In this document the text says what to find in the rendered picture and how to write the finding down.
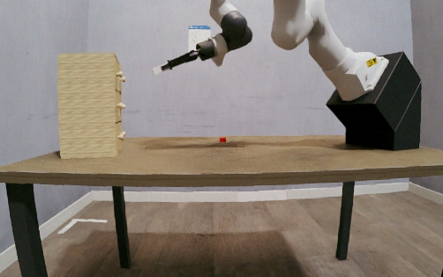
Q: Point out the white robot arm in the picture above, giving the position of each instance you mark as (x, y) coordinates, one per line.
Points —
(348, 71)

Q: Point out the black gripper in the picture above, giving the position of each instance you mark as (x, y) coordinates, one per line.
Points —
(205, 49)

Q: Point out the light wood chest of drawers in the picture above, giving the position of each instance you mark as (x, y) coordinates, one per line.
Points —
(86, 105)

